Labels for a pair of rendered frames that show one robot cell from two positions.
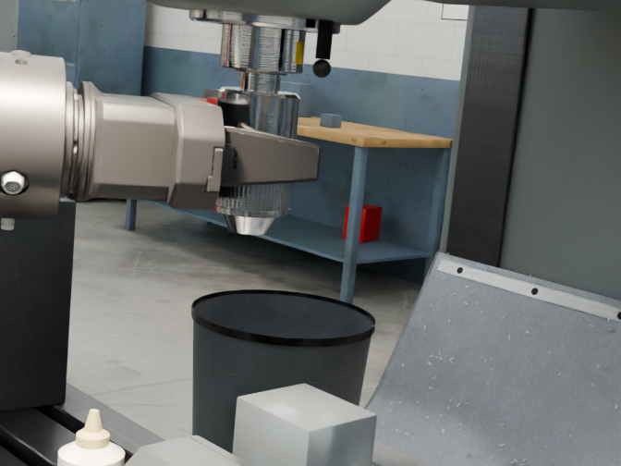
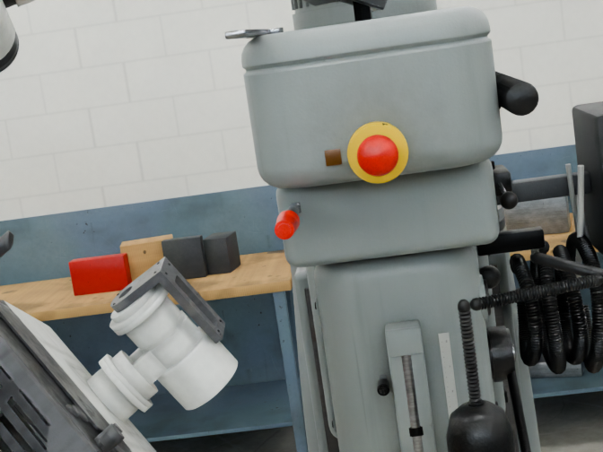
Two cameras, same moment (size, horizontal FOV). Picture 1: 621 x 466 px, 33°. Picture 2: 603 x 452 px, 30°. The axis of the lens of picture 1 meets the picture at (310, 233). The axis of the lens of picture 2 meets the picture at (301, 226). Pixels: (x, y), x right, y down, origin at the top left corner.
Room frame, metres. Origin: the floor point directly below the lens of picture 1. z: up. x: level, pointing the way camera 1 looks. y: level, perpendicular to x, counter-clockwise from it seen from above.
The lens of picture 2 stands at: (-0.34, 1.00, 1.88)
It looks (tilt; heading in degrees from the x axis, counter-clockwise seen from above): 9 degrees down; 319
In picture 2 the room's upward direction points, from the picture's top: 8 degrees counter-clockwise
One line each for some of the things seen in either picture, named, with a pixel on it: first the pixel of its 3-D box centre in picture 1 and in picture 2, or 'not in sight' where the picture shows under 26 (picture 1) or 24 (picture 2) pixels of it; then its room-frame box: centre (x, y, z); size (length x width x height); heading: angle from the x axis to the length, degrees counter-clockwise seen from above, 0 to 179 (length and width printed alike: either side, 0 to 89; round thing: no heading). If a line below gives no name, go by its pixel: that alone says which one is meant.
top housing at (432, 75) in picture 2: not in sight; (372, 89); (0.61, 0.03, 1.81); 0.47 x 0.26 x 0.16; 133
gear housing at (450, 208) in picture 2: not in sight; (387, 192); (0.62, 0.00, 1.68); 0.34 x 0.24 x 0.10; 133
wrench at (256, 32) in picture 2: not in sight; (252, 32); (0.58, 0.22, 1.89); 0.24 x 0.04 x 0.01; 132
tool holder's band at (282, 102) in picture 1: (258, 99); not in sight; (0.60, 0.04, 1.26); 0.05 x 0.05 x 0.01
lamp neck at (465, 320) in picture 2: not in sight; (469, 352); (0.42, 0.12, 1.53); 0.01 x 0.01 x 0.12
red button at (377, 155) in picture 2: not in sight; (378, 154); (0.42, 0.22, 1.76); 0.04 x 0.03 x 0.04; 43
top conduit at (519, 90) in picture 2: not in sight; (495, 88); (0.51, -0.09, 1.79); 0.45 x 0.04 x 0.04; 133
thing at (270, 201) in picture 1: (253, 160); not in sight; (0.60, 0.04, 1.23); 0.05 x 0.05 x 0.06
